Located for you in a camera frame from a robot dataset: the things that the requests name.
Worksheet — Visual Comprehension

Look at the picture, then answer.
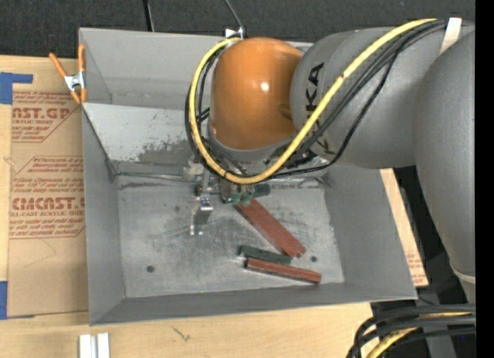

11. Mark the grey metal bin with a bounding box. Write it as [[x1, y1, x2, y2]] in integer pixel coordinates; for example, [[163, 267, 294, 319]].
[[78, 27, 419, 327]]

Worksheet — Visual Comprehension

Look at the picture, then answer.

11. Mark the red-brown flat block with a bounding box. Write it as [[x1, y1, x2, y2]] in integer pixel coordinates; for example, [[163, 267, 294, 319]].
[[243, 256, 323, 285], [246, 198, 307, 256], [235, 202, 297, 259]]

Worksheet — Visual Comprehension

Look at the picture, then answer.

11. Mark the dark green flat block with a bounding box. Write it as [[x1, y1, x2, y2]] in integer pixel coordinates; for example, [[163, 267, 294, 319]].
[[236, 244, 293, 266]]

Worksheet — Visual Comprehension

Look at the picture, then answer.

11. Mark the brown cardboard board, red print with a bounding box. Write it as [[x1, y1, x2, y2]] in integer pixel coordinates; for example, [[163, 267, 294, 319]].
[[0, 54, 430, 319]]

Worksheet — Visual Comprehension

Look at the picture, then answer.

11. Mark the black cylinder on white bracket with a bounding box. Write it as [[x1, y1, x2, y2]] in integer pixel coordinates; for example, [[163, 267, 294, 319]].
[[247, 181, 272, 198]]

